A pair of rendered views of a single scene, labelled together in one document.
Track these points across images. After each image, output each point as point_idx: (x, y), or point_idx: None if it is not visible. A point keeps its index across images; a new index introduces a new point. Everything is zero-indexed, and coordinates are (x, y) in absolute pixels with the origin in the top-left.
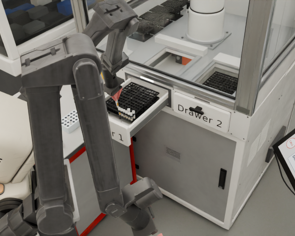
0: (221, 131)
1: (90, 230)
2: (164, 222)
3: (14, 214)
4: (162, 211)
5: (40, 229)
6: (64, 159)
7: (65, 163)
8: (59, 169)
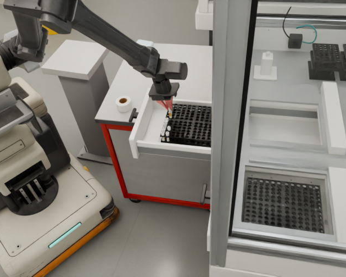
0: None
1: (141, 199)
2: (192, 263)
3: None
4: (204, 255)
5: None
6: (112, 121)
7: (25, 113)
8: None
